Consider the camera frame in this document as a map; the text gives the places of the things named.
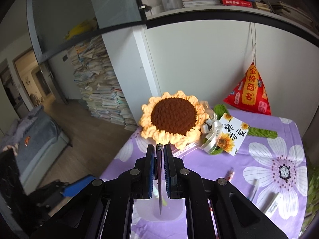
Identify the dark slim pen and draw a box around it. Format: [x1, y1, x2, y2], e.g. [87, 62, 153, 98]
[156, 143, 164, 215]

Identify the glass cabinet door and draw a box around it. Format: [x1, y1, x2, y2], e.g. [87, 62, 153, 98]
[86, 0, 148, 30]

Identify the white sunflower print card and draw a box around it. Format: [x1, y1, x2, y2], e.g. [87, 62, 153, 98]
[216, 113, 251, 157]

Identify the red triangular pouch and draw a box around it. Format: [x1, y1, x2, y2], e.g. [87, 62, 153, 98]
[223, 62, 272, 116]

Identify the pale patterned pen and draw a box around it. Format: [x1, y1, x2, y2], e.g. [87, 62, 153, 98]
[264, 192, 284, 216]

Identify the tall stack of papers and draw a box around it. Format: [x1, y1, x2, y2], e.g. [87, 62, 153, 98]
[68, 36, 138, 131]

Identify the white ribbon bow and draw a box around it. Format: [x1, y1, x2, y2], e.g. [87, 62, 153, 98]
[199, 101, 223, 153]

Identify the grey bed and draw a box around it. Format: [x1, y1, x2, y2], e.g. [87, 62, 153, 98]
[0, 105, 73, 195]

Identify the clear white pen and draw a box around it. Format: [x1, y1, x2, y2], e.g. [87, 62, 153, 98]
[250, 179, 260, 202]

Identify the thin hanging string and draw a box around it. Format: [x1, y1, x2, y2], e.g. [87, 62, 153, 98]
[249, 21, 258, 64]

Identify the purple floral tablecloth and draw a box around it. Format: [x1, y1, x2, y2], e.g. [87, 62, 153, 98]
[100, 108, 310, 239]

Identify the green leafy plant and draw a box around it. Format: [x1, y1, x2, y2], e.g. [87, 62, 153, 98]
[300, 139, 319, 232]

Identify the wooden door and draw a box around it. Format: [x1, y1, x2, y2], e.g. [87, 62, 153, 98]
[12, 48, 54, 110]

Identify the yellow bag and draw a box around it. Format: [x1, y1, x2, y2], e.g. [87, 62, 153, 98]
[64, 19, 98, 41]

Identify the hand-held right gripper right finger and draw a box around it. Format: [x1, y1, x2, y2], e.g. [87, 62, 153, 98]
[163, 144, 289, 239]

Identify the clear plastic pen cup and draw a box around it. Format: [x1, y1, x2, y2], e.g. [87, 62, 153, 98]
[132, 194, 188, 222]

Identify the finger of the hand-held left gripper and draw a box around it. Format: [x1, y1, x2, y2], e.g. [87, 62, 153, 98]
[62, 175, 96, 197]

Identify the crochet sunflower with green stem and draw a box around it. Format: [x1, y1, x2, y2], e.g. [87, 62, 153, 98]
[138, 90, 278, 156]

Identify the small stack of books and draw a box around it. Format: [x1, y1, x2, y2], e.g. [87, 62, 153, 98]
[253, 0, 273, 12]

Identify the glass sliding door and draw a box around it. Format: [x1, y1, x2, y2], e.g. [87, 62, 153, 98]
[26, 0, 105, 66]

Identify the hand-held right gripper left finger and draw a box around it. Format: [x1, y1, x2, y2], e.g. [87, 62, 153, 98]
[30, 144, 156, 239]

